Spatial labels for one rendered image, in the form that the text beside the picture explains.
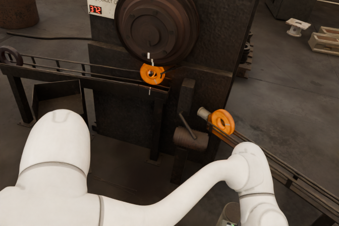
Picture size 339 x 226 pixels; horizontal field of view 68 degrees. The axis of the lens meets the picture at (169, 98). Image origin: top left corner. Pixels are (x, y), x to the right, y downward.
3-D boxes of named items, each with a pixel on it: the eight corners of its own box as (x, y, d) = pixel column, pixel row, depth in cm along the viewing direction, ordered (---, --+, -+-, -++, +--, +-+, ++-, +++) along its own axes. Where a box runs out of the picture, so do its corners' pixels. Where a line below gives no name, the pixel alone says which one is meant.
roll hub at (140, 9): (180, 9, 123) (175, 59, 140) (126, 0, 127) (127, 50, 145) (177, 12, 119) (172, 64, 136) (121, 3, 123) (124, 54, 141)
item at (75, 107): (54, 159, 197) (33, 83, 152) (90, 152, 205) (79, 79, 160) (55, 181, 182) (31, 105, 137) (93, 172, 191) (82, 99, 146)
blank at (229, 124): (218, 132, 154) (214, 134, 152) (213, 108, 151) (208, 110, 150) (237, 135, 140) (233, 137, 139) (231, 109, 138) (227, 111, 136)
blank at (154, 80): (137, 64, 159) (135, 66, 156) (158, 57, 152) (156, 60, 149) (148, 84, 166) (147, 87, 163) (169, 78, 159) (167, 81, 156)
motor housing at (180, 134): (169, 169, 200) (178, 120, 167) (196, 177, 197) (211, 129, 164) (165, 183, 190) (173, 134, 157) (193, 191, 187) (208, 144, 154)
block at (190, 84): (179, 104, 176) (184, 75, 161) (190, 107, 175) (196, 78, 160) (176, 114, 168) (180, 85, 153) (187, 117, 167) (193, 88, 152)
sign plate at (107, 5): (90, 12, 159) (87, -18, 147) (128, 20, 155) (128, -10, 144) (88, 13, 157) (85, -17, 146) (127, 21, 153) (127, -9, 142)
